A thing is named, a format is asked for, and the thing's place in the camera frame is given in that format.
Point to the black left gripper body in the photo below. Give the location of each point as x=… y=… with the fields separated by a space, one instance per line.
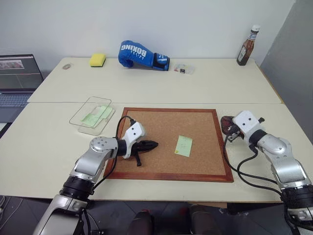
x=140 y=146

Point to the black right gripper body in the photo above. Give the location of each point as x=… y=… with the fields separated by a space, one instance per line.
x=234 y=137

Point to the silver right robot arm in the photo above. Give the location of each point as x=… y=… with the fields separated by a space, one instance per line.
x=288 y=166

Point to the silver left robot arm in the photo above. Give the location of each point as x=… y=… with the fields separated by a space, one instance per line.
x=85 y=166

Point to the light green sticky note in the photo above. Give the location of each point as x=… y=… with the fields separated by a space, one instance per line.
x=184 y=146
x=107 y=111
x=91 y=119

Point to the clear plastic box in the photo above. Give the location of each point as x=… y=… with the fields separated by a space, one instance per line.
x=93 y=115

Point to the wood framed cork board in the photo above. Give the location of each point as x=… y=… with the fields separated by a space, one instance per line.
x=168 y=142

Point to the dark rounded shape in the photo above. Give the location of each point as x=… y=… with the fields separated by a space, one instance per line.
x=201 y=219
x=143 y=222

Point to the small clear plastic bag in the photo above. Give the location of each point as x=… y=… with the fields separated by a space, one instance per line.
x=184 y=68

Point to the brown sauce bottle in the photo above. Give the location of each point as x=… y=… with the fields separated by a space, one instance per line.
x=247 y=47

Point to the blue boxing glove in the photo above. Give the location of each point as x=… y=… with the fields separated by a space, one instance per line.
x=137 y=55

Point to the yellow sponge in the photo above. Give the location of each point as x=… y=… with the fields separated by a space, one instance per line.
x=97 y=60

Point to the small round clear disc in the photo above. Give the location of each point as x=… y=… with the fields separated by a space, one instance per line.
x=66 y=66

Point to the grey laptop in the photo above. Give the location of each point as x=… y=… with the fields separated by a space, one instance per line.
x=17 y=80

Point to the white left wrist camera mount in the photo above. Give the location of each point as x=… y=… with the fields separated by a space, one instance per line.
x=134 y=133

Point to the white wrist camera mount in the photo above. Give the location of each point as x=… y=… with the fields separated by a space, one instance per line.
x=134 y=133
x=247 y=122

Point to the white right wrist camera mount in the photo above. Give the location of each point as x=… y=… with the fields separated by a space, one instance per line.
x=247 y=122

